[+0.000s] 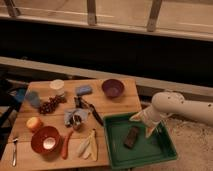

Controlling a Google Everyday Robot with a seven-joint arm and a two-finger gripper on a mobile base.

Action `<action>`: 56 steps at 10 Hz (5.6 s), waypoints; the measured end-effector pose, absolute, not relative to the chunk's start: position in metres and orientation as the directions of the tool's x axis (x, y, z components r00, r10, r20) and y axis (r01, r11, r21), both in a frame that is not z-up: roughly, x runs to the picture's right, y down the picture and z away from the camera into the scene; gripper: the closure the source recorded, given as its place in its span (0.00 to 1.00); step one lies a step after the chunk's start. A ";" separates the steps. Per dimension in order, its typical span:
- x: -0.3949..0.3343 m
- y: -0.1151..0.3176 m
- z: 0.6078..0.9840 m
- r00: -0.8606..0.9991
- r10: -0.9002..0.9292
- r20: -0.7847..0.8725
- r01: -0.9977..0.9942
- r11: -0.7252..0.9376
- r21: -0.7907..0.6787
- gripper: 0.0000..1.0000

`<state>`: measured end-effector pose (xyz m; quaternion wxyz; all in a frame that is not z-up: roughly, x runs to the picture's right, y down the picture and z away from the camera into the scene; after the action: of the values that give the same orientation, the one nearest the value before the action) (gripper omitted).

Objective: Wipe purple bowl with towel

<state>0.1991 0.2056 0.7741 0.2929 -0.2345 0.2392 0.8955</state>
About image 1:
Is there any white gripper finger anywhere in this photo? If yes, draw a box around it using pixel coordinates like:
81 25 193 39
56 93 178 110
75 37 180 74
145 127 155 138
129 112 143 122

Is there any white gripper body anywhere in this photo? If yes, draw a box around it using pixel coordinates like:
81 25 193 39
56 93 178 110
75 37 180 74
139 111 159 128

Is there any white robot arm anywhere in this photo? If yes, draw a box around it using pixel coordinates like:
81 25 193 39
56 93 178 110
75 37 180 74
130 92 213 138

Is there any purple bowl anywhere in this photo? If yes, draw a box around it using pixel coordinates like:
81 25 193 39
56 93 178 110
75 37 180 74
102 79 124 98

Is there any white cup inside bowl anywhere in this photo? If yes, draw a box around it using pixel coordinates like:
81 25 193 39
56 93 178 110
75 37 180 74
43 137 56 149

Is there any orange-red bowl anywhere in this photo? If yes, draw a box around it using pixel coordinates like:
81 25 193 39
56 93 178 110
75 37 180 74
31 126 61 155

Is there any green plastic tray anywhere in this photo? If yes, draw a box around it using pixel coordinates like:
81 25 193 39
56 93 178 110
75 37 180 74
103 113 177 170

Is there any blue sponge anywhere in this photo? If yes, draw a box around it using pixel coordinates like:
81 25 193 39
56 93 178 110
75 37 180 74
75 85 92 96

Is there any small metal cup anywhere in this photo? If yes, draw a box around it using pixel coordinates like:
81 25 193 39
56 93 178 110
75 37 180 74
72 115 82 130

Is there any orange carrot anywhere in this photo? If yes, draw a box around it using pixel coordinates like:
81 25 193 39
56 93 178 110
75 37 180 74
61 129 73 160

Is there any bunch of dark grapes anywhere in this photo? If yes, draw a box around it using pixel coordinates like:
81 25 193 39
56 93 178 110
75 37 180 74
38 95 67 114

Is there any red-yellow apple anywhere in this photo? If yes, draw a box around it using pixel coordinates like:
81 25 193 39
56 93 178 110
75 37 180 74
26 117 43 132

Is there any black chair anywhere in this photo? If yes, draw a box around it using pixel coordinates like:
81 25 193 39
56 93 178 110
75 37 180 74
0 78 27 159

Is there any black handled can opener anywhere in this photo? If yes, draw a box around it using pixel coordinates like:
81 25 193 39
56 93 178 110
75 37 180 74
74 96 103 125

